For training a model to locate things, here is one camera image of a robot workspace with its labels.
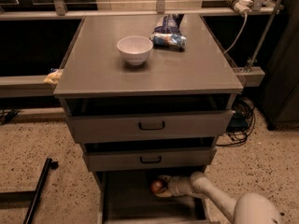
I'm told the black cable bundle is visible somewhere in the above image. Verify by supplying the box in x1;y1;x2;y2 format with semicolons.
216;97;256;147

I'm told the grey bottom drawer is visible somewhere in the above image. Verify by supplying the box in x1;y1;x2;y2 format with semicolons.
101;167;208;224

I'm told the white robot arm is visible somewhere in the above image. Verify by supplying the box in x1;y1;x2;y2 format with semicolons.
150;172;283;224

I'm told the grey drawer cabinet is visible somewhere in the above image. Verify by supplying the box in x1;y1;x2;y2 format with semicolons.
54;14;243;224

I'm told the grey top drawer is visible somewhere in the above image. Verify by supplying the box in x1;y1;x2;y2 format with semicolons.
66;110;233;143

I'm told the red apple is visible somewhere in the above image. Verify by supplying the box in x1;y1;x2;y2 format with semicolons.
150;179;164;194

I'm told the grey metal rail frame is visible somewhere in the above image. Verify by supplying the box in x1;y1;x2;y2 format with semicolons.
0;0;284;99

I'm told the blue chip bag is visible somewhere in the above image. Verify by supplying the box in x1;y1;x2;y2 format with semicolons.
149;14;187;51

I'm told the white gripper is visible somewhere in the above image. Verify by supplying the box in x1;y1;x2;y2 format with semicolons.
155;175;193;198

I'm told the grey drawer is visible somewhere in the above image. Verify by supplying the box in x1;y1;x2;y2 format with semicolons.
66;110;233;143
101;167;208;224
83;147;216;172

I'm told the grey middle drawer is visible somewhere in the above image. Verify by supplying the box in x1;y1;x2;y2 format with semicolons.
83;147;216;172

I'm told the black metal bar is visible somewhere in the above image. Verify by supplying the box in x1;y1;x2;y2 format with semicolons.
23;158;58;224

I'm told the white power cable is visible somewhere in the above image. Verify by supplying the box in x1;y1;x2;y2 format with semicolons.
221;12;249;55

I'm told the white bowl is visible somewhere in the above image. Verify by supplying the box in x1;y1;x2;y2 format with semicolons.
117;35;153;65

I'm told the white power strip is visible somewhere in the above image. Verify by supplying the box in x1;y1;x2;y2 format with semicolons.
225;0;250;15

